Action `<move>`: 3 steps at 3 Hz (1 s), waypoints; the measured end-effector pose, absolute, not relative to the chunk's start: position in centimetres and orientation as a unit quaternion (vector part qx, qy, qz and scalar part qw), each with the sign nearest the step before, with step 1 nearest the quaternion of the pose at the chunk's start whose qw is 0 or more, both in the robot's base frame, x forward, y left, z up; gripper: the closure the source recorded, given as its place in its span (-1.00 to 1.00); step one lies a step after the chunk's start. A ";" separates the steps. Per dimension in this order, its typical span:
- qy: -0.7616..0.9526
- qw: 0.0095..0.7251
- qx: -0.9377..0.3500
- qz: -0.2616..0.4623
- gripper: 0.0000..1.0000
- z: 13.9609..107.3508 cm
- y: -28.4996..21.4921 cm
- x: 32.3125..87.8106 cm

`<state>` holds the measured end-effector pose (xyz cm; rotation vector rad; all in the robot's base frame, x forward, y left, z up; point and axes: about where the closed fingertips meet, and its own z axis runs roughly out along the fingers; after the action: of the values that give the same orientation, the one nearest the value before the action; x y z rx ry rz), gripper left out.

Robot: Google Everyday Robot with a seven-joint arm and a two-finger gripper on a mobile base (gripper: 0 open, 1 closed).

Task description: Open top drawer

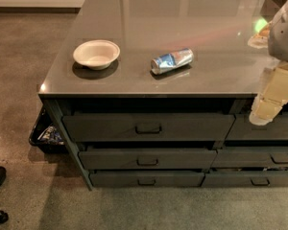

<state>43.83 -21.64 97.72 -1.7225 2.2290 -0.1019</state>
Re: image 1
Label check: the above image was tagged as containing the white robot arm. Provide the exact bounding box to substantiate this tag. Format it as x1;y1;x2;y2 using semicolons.
248;0;288;126

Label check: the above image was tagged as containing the crushed blue silver can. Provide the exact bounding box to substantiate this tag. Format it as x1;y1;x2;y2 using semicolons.
151;48;194;75

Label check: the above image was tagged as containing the white paper bowl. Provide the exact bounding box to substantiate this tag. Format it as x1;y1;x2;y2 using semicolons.
73;40;120;70

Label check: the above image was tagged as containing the black bin with trash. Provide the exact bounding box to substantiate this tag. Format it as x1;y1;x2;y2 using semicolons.
29;107;68;154

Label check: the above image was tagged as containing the grey drawer cabinet frame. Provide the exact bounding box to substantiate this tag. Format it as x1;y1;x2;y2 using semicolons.
42;95;288;187

